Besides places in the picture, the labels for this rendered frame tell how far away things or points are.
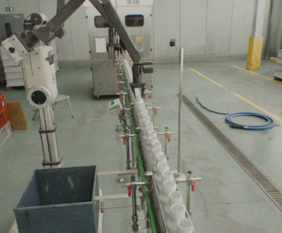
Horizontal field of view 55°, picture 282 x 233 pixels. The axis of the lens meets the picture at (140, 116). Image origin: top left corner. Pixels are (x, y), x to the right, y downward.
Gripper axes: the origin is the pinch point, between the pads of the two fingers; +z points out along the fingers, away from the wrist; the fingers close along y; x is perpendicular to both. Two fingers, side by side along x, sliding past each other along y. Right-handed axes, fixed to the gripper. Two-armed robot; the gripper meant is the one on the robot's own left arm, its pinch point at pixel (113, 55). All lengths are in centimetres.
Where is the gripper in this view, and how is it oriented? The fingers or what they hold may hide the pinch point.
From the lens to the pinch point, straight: 210.7
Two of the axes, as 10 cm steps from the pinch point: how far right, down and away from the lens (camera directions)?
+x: 1.0, 3.3, -9.4
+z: 0.3, 9.4, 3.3
